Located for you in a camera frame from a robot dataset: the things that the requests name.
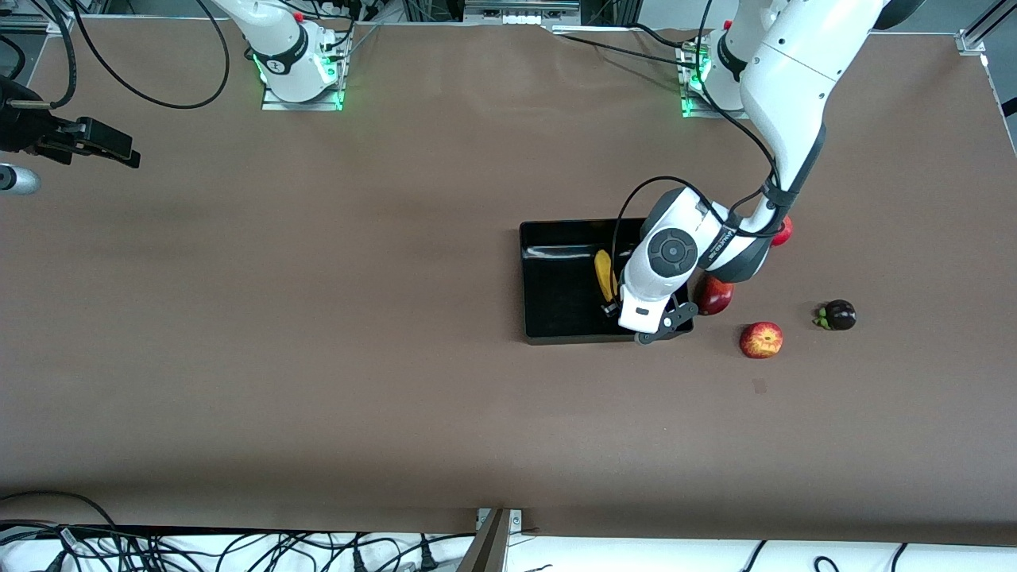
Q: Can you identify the yellow banana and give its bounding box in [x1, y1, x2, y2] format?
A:
[594, 249, 621, 304]

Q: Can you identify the thick black looped cable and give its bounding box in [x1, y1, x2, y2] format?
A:
[70, 0, 233, 110]

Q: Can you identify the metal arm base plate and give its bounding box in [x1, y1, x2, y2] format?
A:
[679, 44, 749, 120]
[261, 32, 346, 112]

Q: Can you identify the black plastic tray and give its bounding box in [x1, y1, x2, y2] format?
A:
[520, 217, 694, 346]

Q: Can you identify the red yellow apple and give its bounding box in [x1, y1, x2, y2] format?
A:
[739, 321, 784, 360]

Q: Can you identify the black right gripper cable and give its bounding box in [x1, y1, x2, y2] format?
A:
[30, 0, 79, 110]

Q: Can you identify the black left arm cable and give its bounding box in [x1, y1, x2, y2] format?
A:
[609, 0, 795, 311]

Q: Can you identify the dark purple mangosteen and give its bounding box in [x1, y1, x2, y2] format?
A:
[814, 299, 857, 332]

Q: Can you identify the aluminium frame strut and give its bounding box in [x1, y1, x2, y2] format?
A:
[963, 0, 1017, 42]

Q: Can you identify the aluminium camera post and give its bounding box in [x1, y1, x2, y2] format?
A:
[454, 508, 511, 572]

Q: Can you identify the grey metal frame bar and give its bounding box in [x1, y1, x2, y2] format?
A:
[463, 0, 582, 26]

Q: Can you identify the red yellow mango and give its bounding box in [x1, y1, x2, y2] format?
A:
[698, 276, 735, 316]

